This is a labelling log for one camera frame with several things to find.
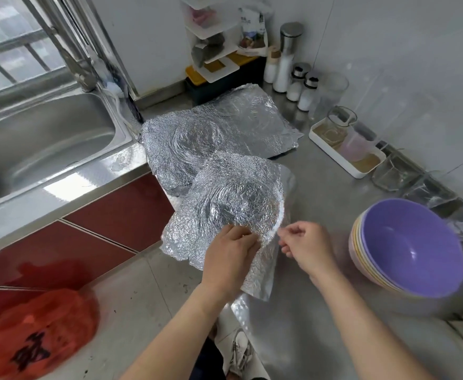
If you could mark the person's right hand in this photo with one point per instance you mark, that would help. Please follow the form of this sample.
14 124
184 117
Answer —
312 247

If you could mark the person's left hand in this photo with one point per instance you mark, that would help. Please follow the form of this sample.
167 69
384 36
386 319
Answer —
231 265

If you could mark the pink bowl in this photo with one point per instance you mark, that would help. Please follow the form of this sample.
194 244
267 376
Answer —
356 253

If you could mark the foil-covered bowl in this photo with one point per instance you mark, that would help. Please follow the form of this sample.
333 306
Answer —
231 194

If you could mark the purple bowl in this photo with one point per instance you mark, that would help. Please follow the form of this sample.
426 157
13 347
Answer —
417 245

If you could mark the stack of aluminium foil sheets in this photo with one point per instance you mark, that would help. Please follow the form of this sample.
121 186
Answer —
216 126

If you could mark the person's left forearm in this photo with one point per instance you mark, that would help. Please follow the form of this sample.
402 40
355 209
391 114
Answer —
180 344

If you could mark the person's right forearm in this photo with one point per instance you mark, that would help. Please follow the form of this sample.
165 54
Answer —
366 328

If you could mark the person's right white shoe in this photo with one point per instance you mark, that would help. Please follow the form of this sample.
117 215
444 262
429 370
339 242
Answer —
241 352

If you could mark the person's dark trousers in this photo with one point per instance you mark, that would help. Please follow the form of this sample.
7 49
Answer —
208 361

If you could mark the white rectangular tray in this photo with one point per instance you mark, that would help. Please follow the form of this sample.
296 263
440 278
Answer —
326 146

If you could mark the pink translucent cup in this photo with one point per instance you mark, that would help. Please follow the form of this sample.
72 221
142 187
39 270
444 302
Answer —
356 148

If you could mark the red kitchen cabinet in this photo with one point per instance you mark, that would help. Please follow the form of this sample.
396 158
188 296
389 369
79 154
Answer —
121 217

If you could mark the white shaker with black lid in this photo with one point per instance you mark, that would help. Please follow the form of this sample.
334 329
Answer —
307 97
295 87

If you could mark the small white tan-capped bottle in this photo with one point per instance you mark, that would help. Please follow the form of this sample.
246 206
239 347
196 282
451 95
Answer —
272 68

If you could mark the tall white steel-capped bottle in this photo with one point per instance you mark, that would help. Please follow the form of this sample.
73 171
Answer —
287 63

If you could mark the red plastic bag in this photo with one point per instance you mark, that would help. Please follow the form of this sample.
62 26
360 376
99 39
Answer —
34 336

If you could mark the white dish brush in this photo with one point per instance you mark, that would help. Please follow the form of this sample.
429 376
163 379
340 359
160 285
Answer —
111 84

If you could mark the stainless steel sink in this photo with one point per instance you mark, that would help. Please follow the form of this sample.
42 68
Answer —
42 146

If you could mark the white corner shelf rack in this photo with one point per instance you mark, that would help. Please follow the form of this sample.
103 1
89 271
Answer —
216 39

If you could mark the colourful snack packet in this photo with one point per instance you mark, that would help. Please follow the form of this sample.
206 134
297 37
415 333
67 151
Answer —
253 29

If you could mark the steel faucet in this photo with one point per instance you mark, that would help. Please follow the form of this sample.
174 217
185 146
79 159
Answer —
65 43

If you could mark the metal window railing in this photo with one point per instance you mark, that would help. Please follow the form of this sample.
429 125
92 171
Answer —
14 43

